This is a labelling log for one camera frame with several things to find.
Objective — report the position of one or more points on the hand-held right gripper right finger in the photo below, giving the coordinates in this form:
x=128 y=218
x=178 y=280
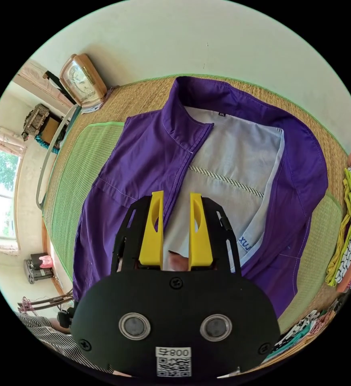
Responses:
x=200 y=244

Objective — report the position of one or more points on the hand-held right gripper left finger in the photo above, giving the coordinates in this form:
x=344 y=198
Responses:
x=151 y=238

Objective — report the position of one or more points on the purple vest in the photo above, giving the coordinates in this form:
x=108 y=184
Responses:
x=139 y=169

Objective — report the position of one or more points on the person's right hand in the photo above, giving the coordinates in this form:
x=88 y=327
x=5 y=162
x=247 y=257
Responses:
x=178 y=261

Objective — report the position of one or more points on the red plastic bag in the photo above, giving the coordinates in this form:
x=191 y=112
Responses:
x=46 y=261

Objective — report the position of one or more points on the pile of clothes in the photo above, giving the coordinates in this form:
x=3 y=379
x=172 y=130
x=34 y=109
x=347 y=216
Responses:
x=302 y=327
x=348 y=229

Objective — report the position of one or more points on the person's body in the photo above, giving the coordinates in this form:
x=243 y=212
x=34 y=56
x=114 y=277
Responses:
x=52 y=334

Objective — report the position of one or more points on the woven basket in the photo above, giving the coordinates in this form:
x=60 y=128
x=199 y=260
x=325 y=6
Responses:
x=35 y=119

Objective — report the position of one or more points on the wooden mantel clock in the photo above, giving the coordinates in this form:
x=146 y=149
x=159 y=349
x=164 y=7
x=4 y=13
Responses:
x=82 y=80

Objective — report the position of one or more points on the pink floral curtain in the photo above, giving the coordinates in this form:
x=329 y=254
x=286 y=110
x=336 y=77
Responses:
x=3 y=135

